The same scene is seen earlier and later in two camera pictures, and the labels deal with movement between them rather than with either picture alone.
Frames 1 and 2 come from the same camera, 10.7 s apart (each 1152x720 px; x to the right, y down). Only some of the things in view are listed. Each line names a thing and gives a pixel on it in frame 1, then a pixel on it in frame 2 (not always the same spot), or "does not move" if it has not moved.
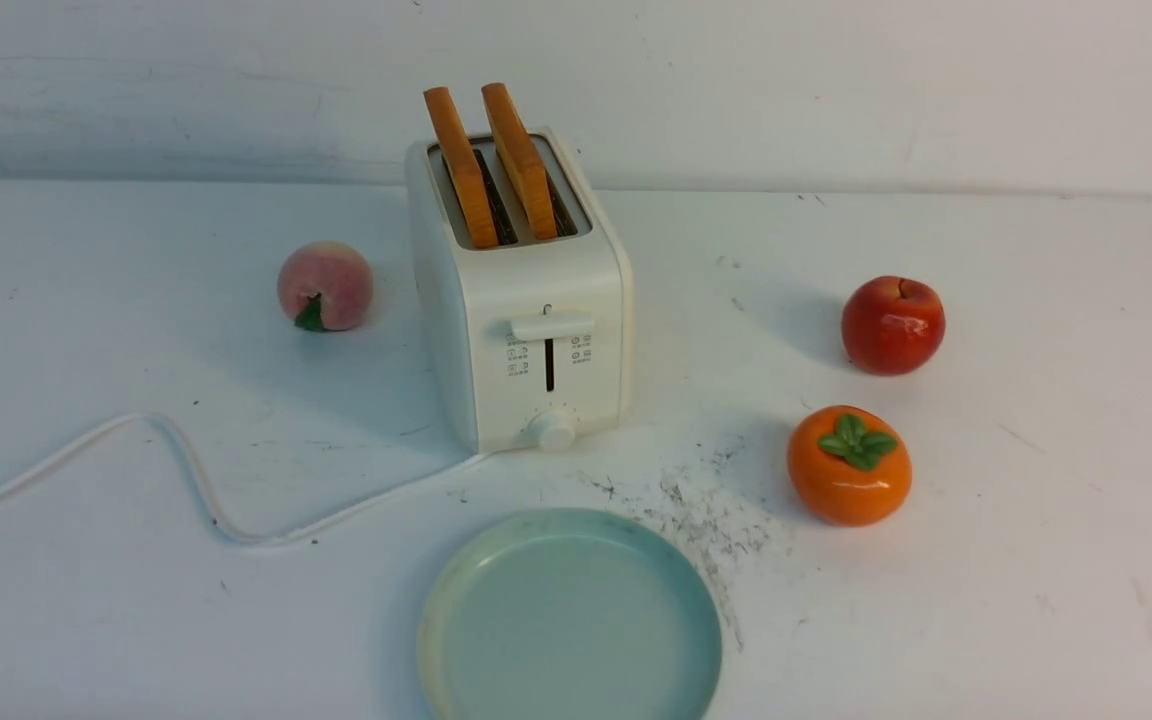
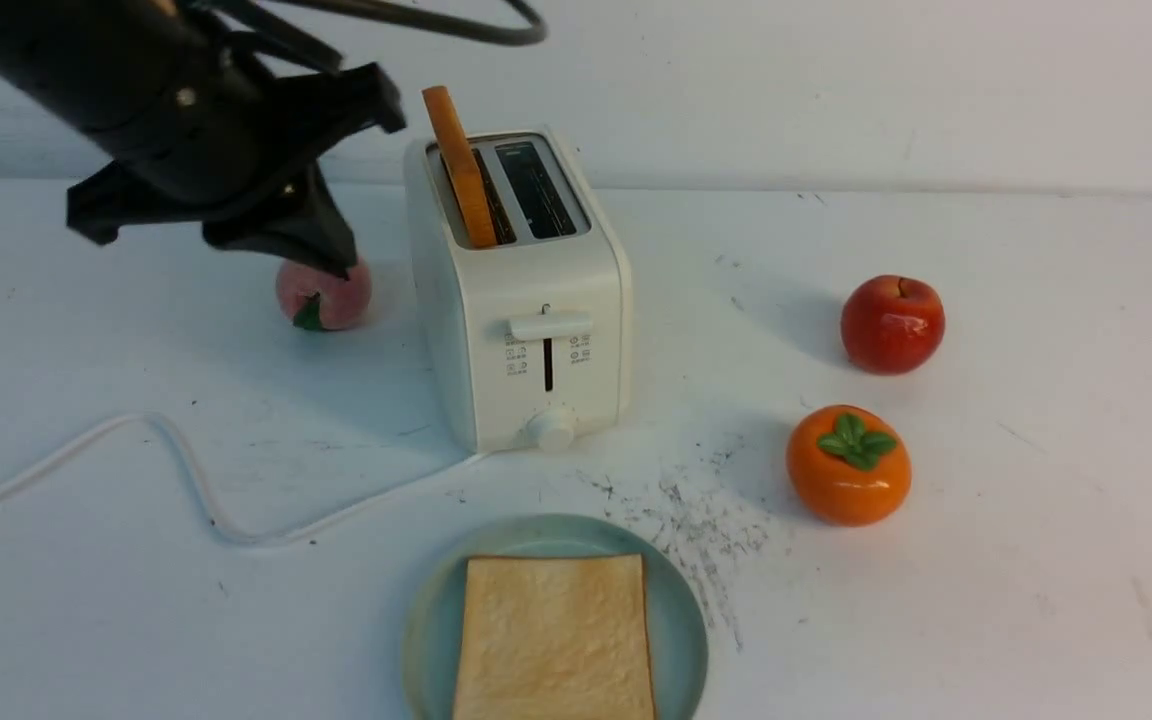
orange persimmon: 849,466 does not move
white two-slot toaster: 530,340 does not move
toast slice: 514,142 → 555,637
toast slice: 460,158 does not move
